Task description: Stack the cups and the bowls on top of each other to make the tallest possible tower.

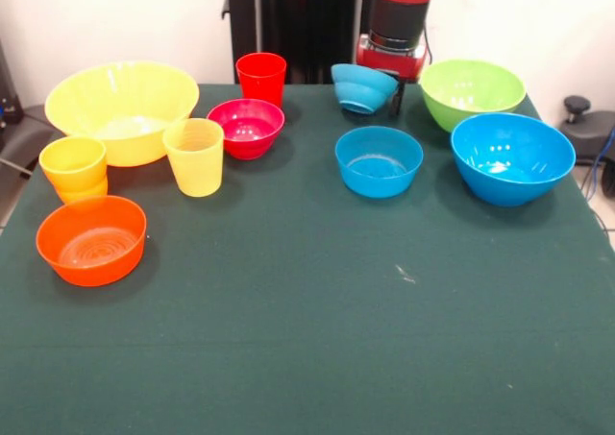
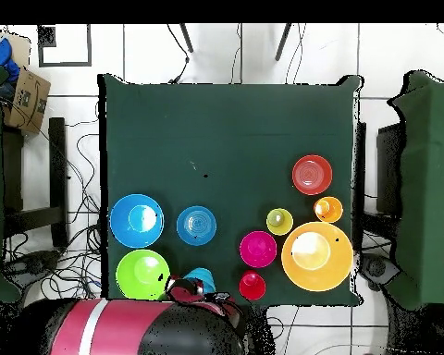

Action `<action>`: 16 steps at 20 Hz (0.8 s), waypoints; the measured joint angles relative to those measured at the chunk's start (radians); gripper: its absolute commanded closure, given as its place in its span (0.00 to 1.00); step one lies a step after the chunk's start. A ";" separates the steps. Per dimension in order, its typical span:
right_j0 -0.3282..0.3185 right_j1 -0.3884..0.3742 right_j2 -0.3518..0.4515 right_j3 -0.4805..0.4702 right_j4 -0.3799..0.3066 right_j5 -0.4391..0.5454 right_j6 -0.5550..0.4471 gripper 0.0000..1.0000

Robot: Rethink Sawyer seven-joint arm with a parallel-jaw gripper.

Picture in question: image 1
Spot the small light blue bowl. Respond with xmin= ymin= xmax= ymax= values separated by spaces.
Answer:
xmin=330 ymin=62 xmax=400 ymax=115

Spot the amber yellow cup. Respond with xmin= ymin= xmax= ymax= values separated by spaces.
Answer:
xmin=37 ymin=135 xmax=108 ymax=192

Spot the black equipment box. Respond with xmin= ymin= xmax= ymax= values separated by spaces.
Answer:
xmin=0 ymin=40 xmax=25 ymax=129

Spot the dark green tablecloth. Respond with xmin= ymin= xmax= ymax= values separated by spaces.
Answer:
xmin=0 ymin=83 xmax=615 ymax=435

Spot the large yellow bowl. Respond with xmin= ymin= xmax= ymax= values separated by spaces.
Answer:
xmin=44 ymin=60 xmax=201 ymax=168

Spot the magenta bowl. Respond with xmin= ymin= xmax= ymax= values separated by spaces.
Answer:
xmin=206 ymin=98 xmax=286 ymax=161

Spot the large blue bowl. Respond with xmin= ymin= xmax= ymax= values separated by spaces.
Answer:
xmin=450 ymin=112 xmax=577 ymax=208

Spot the black pedestal foot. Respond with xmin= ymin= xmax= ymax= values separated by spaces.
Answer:
xmin=0 ymin=103 xmax=57 ymax=177
xmin=559 ymin=94 xmax=615 ymax=165

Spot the green bowl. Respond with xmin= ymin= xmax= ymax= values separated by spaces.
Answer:
xmin=419 ymin=59 xmax=528 ymax=133

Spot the red cup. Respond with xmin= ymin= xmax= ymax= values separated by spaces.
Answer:
xmin=234 ymin=52 xmax=288 ymax=109

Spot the blue cable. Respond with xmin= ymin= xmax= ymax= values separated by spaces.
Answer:
xmin=586 ymin=127 xmax=615 ymax=201

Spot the orange cup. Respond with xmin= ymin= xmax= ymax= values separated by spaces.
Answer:
xmin=53 ymin=178 xmax=110 ymax=205

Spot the flat-bottomed blue bowl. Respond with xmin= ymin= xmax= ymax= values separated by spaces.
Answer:
xmin=334 ymin=125 xmax=425 ymax=200

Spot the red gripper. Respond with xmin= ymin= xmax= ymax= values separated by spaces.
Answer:
xmin=355 ymin=34 xmax=429 ymax=117

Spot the pale yellow cup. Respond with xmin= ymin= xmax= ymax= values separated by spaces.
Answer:
xmin=161 ymin=117 xmax=226 ymax=199

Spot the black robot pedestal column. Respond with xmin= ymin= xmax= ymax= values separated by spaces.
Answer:
xmin=221 ymin=0 xmax=389 ymax=86

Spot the orange bowl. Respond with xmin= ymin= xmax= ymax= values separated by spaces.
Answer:
xmin=35 ymin=195 xmax=148 ymax=288

